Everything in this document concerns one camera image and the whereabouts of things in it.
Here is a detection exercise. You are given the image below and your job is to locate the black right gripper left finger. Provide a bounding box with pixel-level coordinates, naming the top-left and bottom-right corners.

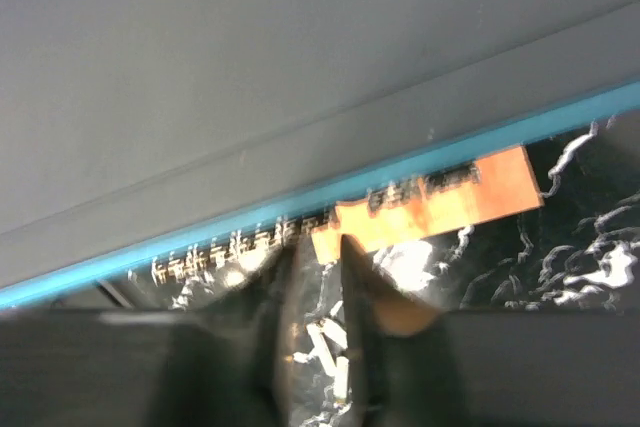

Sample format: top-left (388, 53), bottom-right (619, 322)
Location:
top-left (199, 234), bottom-right (314, 427)

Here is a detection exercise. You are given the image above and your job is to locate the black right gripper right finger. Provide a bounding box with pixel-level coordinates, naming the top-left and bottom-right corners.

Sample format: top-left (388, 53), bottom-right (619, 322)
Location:
top-left (340, 235), bottom-right (445, 426)

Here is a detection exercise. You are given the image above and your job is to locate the wooden board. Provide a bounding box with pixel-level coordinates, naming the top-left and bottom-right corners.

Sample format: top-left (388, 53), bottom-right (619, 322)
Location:
top-left (311, 145), bottom-right (543, 264)

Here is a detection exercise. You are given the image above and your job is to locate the dark grey network switch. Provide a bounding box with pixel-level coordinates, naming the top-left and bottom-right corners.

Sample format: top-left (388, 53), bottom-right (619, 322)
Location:
top-left (1, 0), bottom-right (639, 307)

